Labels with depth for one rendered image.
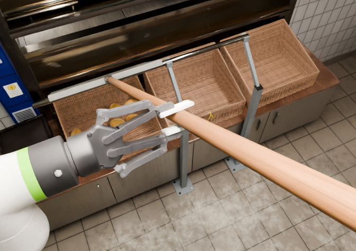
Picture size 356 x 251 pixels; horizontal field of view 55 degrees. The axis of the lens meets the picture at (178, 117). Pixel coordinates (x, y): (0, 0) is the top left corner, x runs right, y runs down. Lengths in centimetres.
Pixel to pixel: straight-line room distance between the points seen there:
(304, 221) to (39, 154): 237
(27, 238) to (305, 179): 50
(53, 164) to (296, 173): 38
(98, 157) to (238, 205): 214
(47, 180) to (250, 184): 230
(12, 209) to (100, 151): 16
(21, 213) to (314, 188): 47
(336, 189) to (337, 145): 287
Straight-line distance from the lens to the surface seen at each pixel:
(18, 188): 59
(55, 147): 58
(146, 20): 210
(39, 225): 69
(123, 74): 163
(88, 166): 59
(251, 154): 39
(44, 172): 58
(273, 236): 266
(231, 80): 234
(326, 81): 275
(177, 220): 261
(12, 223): 64
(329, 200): 30
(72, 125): 238
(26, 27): 176
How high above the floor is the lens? 247
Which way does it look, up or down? 55 degrees down
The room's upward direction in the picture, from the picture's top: straight up
